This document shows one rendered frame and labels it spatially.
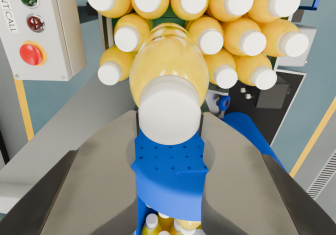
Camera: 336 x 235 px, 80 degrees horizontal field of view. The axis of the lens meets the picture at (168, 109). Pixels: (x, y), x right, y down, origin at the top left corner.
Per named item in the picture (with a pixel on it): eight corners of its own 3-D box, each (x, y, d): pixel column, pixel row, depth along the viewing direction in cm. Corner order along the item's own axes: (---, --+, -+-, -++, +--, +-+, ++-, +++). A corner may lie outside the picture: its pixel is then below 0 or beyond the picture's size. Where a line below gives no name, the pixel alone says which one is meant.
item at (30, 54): (26, 63, 36) (22, 65, 35) (20, 42, 34) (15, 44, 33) (46, 64, 36) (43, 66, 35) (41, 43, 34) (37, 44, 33)
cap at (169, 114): (202, 123, 14) (206, 139, 13) (149, 134, 15) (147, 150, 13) (192, 72, 13) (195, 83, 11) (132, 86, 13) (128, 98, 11)
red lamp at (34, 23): (31, 30, 33) (26, 31, 32) (27, 15, 32) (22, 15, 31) (44, 30, 33) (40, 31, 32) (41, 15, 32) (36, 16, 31)
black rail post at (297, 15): (273, 19, 51) (290, 23, 44) (277, 6, 49) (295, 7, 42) (282, 20, 51) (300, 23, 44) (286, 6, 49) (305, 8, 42)
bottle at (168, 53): (196, 64, 31) (227, 138, 15) (152, 75, 32) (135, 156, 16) (187, 16, 28) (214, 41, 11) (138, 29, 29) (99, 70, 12)
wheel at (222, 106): (216, 111, 55) (223, 114, 54) (218, 96, 53) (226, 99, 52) (223, 106, 58) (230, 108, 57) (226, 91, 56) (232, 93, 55)
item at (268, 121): (187, 195, 216) (188, 208, 203) (226, 56, 145) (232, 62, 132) (234, 200, 219) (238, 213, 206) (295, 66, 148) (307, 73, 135)
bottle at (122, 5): (121, 19, 51) (99, 29, 35) (103, -9, 48) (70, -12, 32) (145, 3, 49) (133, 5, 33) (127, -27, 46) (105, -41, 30)
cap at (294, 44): (307, 34, 35) (313, 36, 33) (296, 56, 37) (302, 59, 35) (286, 29, 35) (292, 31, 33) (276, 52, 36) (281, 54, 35)
